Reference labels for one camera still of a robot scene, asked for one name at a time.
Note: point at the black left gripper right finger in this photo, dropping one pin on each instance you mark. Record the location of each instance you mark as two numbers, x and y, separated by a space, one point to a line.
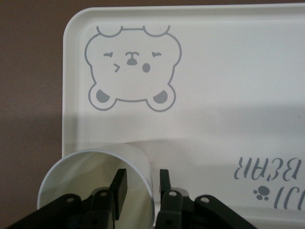
171 210

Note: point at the white plastic cup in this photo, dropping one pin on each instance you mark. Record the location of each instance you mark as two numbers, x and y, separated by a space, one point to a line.
78 171

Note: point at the white tray with bear print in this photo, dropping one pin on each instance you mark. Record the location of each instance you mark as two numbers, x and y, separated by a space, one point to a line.
214 95

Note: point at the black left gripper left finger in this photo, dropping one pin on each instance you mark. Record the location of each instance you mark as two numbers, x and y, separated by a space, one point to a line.
120 188

